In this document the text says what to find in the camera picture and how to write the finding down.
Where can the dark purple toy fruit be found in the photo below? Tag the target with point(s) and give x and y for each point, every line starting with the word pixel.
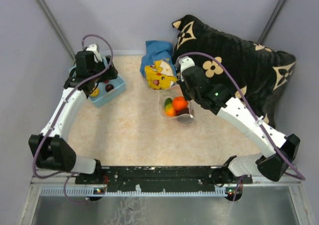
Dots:
pixel 109 87

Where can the black floral pillow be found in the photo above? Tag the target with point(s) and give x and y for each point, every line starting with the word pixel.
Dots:
pixel 245 67

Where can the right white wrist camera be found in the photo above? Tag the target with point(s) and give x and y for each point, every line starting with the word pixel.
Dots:
pixel 182 64

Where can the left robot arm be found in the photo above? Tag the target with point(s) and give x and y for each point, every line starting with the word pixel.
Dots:
pixel 50 148

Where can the aluminium frame rail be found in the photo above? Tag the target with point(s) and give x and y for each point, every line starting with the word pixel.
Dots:
pixel 63 184

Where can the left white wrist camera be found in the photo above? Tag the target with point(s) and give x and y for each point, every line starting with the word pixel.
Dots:
pixel 95 49

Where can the right metal corner post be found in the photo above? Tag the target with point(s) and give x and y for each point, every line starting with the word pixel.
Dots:
pixel 275 13

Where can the left metal corner post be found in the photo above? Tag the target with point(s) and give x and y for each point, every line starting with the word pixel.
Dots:
pixel 56 27

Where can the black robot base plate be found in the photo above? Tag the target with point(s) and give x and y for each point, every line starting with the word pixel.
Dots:
pixel 159 179

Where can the green orange toy mango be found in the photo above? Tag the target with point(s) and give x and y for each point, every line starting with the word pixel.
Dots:
pixel 168 108

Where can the orange toy fruit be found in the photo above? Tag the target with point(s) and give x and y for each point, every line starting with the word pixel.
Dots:
pixel 179 103

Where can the blue yellow pikachu cloth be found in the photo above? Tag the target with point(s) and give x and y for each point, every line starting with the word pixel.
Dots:
pixel 156 65

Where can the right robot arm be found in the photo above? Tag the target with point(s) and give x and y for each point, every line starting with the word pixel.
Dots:
pixel 277 150

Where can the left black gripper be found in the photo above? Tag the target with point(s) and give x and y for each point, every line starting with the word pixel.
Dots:
pixel 111 73

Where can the clear dotted zip top bag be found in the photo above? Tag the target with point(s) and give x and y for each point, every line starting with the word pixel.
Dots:
pixel 172 92

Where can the dark maroon toy plum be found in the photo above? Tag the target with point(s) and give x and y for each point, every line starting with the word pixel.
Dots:
pixel 184 116

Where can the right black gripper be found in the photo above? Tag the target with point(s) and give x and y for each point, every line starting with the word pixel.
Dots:
pixel 182 84

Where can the yellow toy lemon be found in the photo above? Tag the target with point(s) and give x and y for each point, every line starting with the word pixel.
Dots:
pixel 95 93

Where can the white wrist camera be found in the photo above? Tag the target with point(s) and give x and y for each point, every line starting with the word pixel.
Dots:
pixel 95 49
pixel 182 64

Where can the metal corner post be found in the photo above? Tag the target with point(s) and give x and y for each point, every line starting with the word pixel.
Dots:
pixel 56 27
pixel 275 13

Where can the blue plastic basket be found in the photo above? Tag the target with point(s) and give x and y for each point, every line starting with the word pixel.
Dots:
pixel 114 87

